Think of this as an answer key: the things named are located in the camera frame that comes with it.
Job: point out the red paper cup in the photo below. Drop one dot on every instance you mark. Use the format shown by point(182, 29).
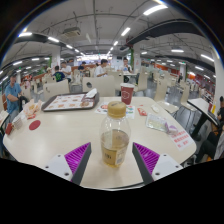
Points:
point(127, 94)

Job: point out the flat round red coaster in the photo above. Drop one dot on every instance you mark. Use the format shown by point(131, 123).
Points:
point(34, 125)

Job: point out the group of beige chairs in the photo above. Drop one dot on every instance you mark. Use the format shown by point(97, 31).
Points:
point(161, 88)

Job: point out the dark food tray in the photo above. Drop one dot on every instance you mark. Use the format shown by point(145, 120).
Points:
point(45, 107)

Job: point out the black backpack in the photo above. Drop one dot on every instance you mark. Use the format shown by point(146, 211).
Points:
point(23, 101)

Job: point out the group of ceiling lights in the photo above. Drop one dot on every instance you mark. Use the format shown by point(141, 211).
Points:
point(155, 9)

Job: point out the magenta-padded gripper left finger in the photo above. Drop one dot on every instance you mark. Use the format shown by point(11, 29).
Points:
point(77, 156)

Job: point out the printed paper tray liner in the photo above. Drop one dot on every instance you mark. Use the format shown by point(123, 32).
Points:
point(66, 101)

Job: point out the beige chair with round hole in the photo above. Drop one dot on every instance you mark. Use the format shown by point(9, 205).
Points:
point(56, 89)
point(103, 86)

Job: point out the paper bag of fries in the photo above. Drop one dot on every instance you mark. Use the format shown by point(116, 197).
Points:
point(30, 108)

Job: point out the crumpled white napkin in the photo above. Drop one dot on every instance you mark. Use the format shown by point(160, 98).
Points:
point(90, 92)

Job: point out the colourful sticker sheet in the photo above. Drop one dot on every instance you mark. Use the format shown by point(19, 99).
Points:
point(101, 108)

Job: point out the small red sauce packet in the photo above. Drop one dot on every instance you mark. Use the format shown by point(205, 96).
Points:
point(31, 116)

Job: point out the white notice sticker red text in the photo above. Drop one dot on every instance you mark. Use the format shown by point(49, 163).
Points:
point(181, 139)

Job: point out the ceiling air conditioner unit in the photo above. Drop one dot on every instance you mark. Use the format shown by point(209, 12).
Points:
point(71, 31)

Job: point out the clear tea bottle tan cap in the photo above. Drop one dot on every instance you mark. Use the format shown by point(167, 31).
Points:
point(115, 140)

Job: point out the clear plastic packet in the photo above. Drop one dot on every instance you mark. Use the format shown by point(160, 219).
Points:
point(156, 121)

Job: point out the red cardboard carton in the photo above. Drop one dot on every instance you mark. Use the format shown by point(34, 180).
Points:
point(9, 128)

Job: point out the person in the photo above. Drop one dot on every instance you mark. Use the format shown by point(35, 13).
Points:
point(59, 75)
point(12, 95)
point(101, 70)
point(213, 141)
point(125, 67)
point(67, 70)

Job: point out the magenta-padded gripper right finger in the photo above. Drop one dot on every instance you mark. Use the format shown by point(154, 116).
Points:
point(146, 157)

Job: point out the neighbouring table with black edge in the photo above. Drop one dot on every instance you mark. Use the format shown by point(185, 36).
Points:
point(203, 106)

